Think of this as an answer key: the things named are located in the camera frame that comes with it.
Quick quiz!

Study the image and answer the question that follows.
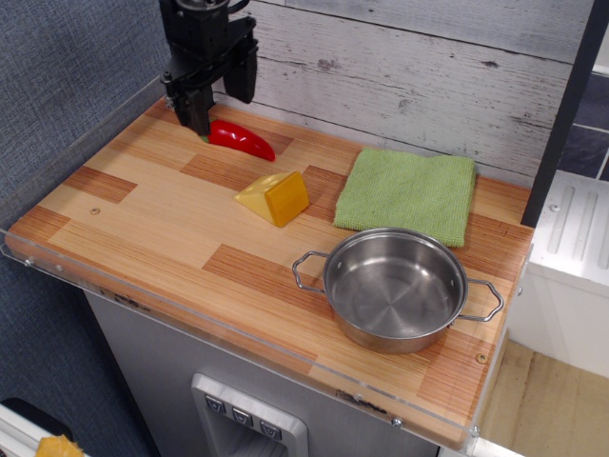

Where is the grey toy fridge cabinet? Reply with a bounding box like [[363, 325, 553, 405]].
[[86, 292, 440, 456]]

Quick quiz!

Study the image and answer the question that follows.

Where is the silver dispenser button panel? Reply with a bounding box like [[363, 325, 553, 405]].
[[191, 373, 309, 456]]

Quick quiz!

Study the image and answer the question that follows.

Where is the dark grey right post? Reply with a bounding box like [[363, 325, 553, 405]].
[[521, 0, 608, 228]]

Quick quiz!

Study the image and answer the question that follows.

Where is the red toy chili pepper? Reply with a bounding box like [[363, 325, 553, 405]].
[[202, 119, 276, 162]]

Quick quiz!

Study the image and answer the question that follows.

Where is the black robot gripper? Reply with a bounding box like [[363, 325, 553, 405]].
[[160, 1, 258, 136]]

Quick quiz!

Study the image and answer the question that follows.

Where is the stainless steel pot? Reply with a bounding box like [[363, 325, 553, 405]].
[[319, 228, 504, 354]]

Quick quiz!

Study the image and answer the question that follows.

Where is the yellow toy cheese wedge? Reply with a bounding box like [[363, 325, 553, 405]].
[[234, 171, 309, 228]]

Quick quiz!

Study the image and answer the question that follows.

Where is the green folded cloth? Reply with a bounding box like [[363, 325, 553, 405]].
[[334, 149, 476, 248]]

